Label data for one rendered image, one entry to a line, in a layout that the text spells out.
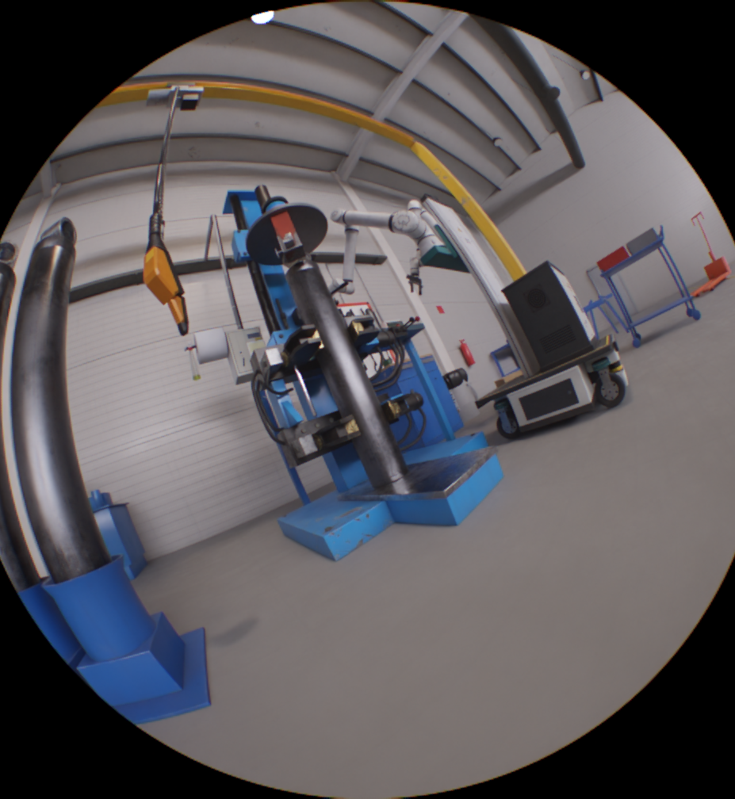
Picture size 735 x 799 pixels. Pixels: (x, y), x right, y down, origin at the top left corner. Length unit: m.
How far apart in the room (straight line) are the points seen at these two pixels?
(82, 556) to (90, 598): 0.11
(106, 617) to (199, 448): 2.62
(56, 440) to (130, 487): 2.49
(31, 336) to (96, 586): 0.69
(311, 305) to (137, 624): 1.53
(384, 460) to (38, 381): 1.41
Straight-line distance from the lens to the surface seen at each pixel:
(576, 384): 1.54
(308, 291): 1.58
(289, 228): 1.70
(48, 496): 0.85
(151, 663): 0.84
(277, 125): 7.34
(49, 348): 1.00
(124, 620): 0.86
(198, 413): 3.30
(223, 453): 3.22
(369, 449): 1.37
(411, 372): 2.95
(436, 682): 0.56
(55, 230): 1.40
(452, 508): 1.00
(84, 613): 0.85
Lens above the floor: 0.45
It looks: 5 degrees up
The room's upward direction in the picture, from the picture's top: 24 degrees counter-clockwise
